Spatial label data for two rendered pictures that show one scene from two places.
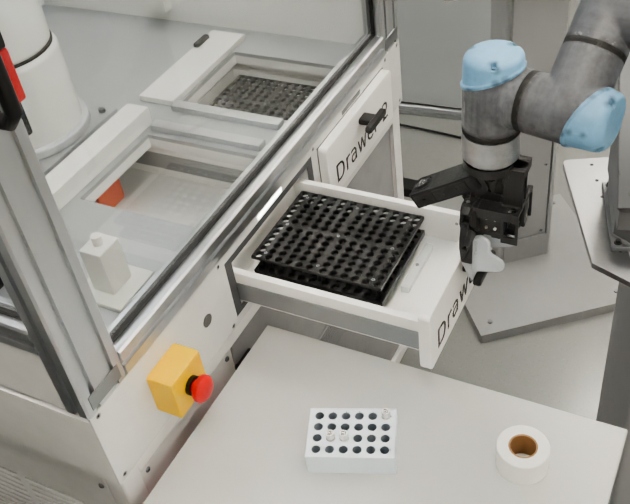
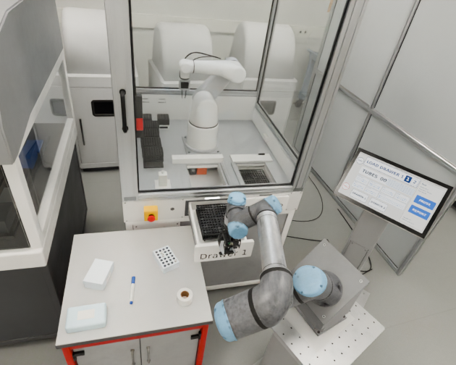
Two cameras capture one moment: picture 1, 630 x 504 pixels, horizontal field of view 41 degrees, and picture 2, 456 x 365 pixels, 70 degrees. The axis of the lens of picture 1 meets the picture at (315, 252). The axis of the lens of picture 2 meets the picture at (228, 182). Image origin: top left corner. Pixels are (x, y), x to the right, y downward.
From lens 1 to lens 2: 0.90 m
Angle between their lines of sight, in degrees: 30
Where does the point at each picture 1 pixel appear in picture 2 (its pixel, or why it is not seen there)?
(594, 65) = (244, 216)
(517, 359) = not seen: hidden behind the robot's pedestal
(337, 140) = (250, 200)
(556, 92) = (234, 214)
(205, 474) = (140, 237)
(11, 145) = (129, 136)
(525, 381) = not seen: hidden behind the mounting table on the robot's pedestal
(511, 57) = (237, 200)
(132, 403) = (137, 208)
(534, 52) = (363, 233)
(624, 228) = not seen: hidden behind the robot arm
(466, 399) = (197, 277)
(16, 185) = (126, 144)
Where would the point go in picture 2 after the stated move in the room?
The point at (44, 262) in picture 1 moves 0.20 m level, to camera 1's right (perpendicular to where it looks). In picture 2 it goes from (126, 162) to (151, 184)
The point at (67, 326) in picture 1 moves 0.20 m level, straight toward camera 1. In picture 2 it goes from (125, 179) to (98, 203)
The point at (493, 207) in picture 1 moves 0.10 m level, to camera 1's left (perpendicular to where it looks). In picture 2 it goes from (225, 235) to (210, 223)
